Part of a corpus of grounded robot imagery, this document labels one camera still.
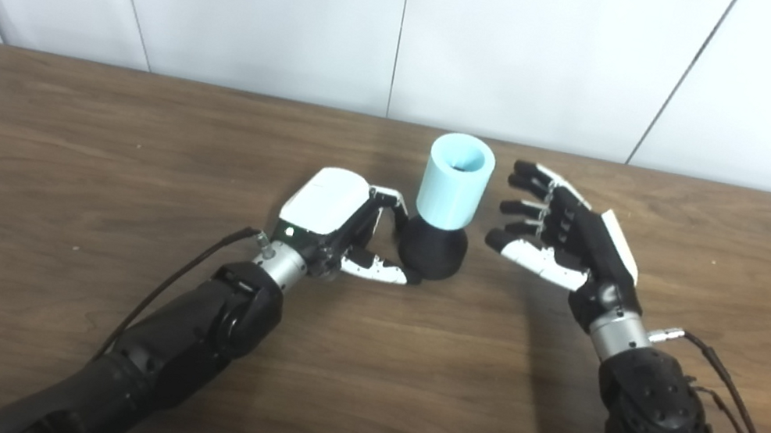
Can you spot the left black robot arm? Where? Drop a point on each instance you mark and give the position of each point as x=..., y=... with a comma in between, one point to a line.
x=171, y=353

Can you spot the black funnel-shaped nozzle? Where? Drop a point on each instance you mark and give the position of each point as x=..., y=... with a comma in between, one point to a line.
x=434, y=253

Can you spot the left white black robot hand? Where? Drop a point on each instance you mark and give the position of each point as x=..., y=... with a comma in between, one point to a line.
x=324, y=202

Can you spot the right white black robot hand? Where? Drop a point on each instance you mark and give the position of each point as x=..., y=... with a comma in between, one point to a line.
x=597, y=254

